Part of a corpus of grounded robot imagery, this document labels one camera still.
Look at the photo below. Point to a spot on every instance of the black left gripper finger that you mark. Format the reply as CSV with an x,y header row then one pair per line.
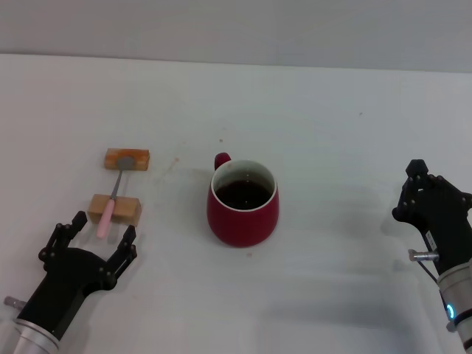
x,y
123,254
68,234

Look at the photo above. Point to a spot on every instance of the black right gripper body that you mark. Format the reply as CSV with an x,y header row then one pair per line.
x,y
446,232

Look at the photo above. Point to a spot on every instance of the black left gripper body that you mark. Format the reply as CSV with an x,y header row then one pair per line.
x,y
70,273

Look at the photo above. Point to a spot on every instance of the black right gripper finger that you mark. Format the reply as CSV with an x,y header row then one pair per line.
x,y
407,199
437,184

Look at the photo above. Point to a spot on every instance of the red ceramic cup with coffee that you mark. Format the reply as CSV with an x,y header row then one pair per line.
x,y
241,225

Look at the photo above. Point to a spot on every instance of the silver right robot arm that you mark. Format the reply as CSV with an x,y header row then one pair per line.
x,y
459,295

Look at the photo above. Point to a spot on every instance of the metal plug on right gripper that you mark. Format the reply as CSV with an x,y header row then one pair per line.
x,y
422,255

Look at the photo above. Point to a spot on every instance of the metal plug on gripper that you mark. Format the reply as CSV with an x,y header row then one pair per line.
x,y
14,303
422,255

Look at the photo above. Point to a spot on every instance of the plain light wooden block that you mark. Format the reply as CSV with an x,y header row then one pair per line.
x,y
127,210

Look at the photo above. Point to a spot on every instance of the metal plug on left gripper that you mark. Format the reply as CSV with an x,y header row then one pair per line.
x,y
14,303

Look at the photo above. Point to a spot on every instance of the orange stained wooden block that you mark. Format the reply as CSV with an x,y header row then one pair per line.
x,y
139,159

